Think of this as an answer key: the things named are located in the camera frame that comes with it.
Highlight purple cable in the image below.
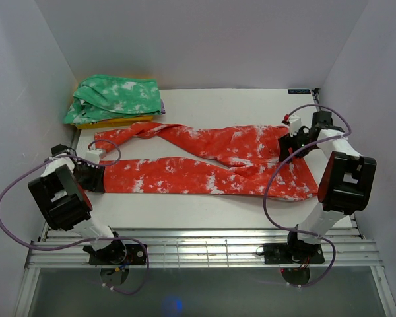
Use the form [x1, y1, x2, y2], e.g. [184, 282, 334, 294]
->
[253, 104, 352, 289]
[0, 139, 150, 296]

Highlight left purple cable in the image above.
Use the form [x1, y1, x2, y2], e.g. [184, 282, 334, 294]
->
[0, 139, 150, 296]

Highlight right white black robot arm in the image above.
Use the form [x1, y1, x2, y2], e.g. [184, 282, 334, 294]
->
[278, 110, 377, 262]

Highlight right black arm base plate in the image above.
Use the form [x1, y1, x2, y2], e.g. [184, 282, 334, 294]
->
[263, 243, 325, 264]

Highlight yellow folded trousers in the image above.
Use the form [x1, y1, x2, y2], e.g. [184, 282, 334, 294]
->
[73, 76, 154, 130]

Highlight red tie-dye trousers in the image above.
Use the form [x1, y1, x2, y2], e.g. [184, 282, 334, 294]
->
[94, 122, 318, 201]

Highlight dark table label sticker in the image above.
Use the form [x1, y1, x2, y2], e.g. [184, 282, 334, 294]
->
[287, 89, 312, 95]

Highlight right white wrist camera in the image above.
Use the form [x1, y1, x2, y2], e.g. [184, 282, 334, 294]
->
[282, 114, 302, 137]

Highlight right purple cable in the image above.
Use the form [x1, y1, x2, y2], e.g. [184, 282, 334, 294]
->
[253, 104, 352, 289]

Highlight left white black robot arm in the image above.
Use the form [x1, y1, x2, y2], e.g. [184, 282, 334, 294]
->
[28, 144, 128, 264]

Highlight purple folded garment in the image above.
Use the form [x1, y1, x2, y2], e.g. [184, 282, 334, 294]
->
[160, 99, 166, 115]

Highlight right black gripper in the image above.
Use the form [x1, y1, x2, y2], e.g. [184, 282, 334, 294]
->
[278, 127, 319, 164]

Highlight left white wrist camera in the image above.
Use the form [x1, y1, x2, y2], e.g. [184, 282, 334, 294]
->
[84, 149, 106, 165]

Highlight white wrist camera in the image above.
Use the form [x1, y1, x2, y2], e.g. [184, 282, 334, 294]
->
[84, 149, 106, 165]
[282, 114, 302, 137]

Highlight green tie-dye trousers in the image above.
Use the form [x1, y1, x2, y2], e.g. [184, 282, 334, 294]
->
[63, 75, 162, 125]

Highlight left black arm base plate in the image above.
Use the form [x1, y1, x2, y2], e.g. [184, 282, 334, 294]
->
[82, 244, 147, 266]

